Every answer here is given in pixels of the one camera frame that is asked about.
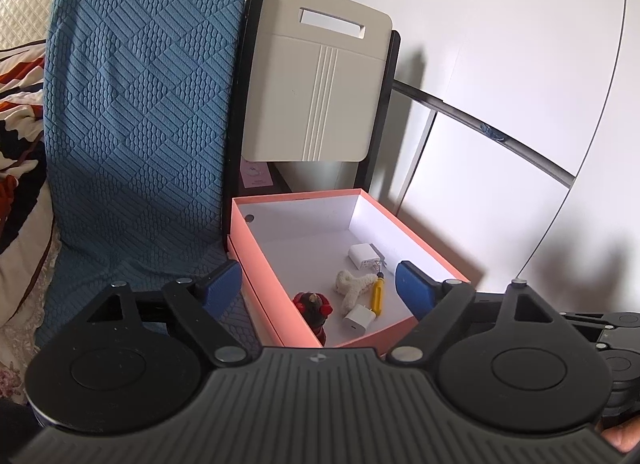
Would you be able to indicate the pink paper card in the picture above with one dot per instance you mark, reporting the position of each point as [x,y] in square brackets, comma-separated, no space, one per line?
[256,175]

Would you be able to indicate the cream lace cloth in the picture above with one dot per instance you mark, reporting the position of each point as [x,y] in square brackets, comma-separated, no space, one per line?
[25,294]

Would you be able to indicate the beige plastic folding panel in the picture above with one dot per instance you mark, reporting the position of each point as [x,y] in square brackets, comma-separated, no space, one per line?
[300,94]

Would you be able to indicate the blue textured seat cover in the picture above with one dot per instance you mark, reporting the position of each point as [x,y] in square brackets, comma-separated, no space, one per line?
[135,119]

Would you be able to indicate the red black toy figure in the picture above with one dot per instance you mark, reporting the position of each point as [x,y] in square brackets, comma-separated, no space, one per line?
[314,314]

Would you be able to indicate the pink cardboard box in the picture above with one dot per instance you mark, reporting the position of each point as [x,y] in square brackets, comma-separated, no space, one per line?
[270,284]

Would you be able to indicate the yellow black screwdriver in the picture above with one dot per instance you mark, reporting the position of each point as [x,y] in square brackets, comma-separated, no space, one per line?
[378,296]

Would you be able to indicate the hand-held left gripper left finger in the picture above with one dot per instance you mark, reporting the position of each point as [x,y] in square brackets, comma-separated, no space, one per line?
[222,286]

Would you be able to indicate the person's right hand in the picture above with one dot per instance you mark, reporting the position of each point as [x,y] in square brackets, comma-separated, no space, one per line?
[622,439]

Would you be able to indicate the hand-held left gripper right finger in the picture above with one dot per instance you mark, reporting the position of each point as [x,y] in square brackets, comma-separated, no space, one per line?
[412,289]

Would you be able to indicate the red white black blanket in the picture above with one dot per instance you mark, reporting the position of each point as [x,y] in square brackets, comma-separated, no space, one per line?
[20,144]

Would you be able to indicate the white charger block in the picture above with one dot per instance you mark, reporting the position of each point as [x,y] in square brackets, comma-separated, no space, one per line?
[359,318]

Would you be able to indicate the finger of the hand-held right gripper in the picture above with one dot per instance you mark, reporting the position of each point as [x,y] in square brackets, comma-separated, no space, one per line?
[582,320]

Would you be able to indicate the floral cloth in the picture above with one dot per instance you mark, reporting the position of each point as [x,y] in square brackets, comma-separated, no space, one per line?
[12,374]

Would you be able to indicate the dark metal rail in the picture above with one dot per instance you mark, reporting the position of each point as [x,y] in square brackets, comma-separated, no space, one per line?
[500,137]

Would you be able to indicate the white charger with prongs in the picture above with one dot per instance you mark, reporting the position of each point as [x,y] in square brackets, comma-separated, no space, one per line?
[362,255]

